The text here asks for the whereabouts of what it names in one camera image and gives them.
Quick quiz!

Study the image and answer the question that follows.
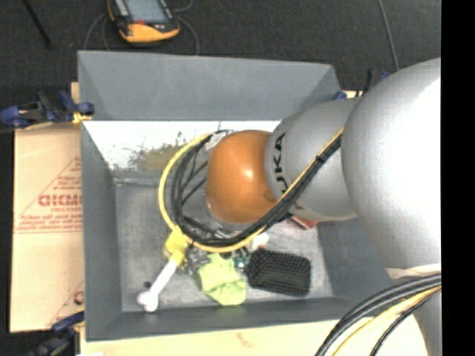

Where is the light green cloth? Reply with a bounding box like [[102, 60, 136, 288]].
[[197, 253, 249, 307]]

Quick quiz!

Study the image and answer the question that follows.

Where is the white toy bone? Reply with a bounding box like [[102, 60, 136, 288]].
[[136, 259, 180, 313]]

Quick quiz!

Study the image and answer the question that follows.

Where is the black studded block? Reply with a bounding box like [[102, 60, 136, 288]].
[[246, 248, 312, 297]]

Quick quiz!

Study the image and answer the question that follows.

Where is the red-brown flat block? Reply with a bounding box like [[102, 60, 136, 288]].
[[290, 216, 318, 231]]

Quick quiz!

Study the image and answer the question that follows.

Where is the brown cardboard board red print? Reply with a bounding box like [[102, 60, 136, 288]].
[[8, 82, 87, 334]]

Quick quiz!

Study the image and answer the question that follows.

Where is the grey metal bin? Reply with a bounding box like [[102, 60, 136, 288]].
[[76, 50, 395, 341]]

